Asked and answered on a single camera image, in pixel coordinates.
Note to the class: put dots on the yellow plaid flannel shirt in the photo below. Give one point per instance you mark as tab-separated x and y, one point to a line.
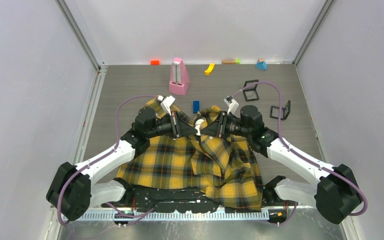
225	170

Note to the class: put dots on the tan and green blocks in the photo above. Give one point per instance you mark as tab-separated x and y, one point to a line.
231	61

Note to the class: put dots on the blue triangle block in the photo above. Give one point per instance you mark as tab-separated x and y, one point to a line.
261	64

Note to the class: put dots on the blue toy brick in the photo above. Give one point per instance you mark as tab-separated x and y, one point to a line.
196	106

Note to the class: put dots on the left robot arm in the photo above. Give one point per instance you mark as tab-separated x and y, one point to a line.
76	188

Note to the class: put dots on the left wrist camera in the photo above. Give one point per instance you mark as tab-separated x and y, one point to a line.
165	103

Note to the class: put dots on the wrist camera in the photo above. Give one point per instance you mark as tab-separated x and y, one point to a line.
232	105
165	103

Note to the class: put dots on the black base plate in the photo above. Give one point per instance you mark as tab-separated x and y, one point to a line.
143	198

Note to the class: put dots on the aluminium frame rail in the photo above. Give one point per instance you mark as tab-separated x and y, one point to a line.
178	215

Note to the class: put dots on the black display box near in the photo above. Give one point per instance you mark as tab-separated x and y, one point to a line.
283	112

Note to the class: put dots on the yellow curved block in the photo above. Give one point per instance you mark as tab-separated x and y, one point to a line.
209	70

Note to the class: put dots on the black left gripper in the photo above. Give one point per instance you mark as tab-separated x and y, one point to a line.
179	128

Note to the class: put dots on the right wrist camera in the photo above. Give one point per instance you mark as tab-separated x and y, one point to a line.
232	105

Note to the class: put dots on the black display box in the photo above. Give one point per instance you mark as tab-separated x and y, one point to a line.
283	112
250	90

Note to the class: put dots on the red block at wall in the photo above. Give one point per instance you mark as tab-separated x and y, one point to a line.
154	62

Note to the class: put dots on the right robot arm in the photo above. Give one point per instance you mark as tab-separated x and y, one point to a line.
332	190

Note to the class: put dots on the pink metronome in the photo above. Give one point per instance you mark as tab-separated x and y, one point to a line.
179	78

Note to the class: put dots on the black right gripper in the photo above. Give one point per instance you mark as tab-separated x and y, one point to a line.
219	127

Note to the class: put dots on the black display box far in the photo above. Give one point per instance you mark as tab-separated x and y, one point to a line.
250	90

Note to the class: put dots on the round white brooch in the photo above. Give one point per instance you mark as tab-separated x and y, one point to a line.
199	121

